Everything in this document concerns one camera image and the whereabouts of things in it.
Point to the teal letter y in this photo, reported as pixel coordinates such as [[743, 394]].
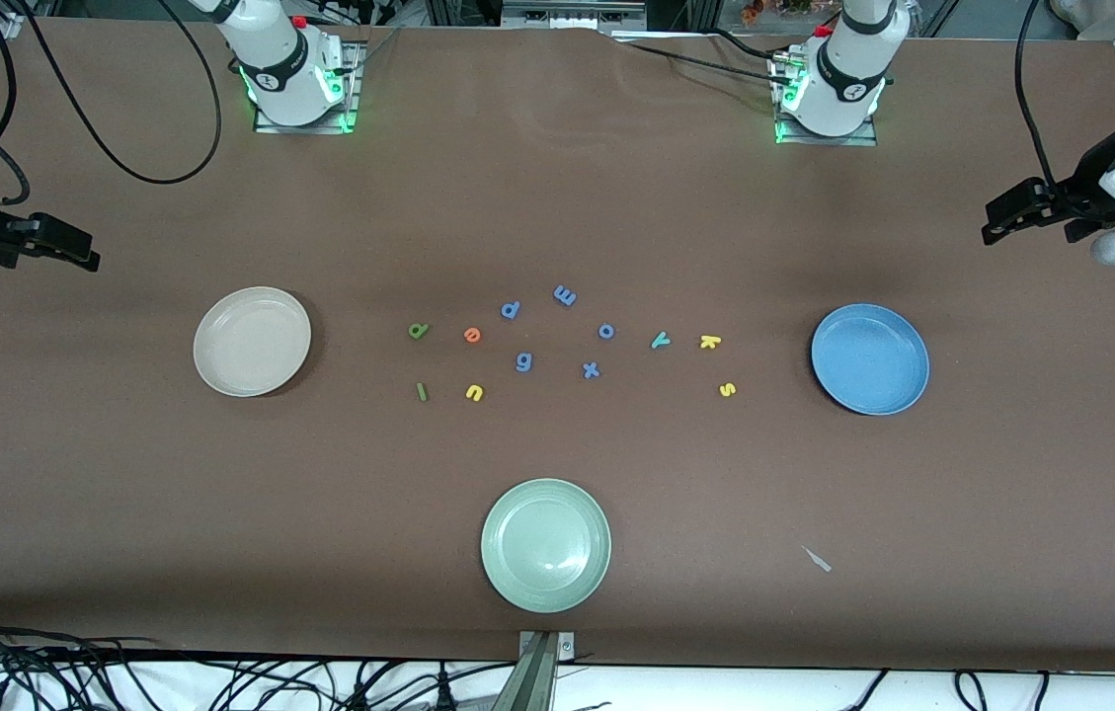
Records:
[[660, 342]]

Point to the beige round plate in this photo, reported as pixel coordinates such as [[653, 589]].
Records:
[[251, 341]]

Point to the yellow letter u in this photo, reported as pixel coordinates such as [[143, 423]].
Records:
[[468, 393]]

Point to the green letter p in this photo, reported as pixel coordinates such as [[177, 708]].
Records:
[[424, 330]]

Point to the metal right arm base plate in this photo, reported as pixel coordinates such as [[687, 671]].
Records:
[[300, 128]]

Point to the yellow letter k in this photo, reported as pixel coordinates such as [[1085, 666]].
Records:
[[707, 343]]

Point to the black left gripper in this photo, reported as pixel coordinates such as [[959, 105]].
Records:
[[1086, 190]]

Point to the blue letter m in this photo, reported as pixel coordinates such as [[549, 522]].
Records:
[[565, 295]]

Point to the blue letter p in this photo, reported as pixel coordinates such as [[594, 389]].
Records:
[[515, 307]]

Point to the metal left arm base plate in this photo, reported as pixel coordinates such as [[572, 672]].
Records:
[[824, 141]]

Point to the pale green round plate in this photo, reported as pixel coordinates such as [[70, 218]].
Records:
[[545, 545]]

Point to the blue round plate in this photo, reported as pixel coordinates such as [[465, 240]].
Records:
[[870, 358]]

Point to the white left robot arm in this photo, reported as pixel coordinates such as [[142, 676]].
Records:
[[848, 69]]

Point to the grey metal box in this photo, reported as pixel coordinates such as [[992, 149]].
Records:
[[572, 15]]

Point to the small grey paper scrap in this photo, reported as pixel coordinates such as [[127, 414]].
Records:
[[818, 560]]

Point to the grey metal camera mount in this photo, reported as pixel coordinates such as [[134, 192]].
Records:
[[545, 671]]

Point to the aluminium frame corner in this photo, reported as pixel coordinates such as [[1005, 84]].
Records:
[[4, 20]]

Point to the blue letter g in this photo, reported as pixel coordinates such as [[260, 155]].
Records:
[[528, 361]]

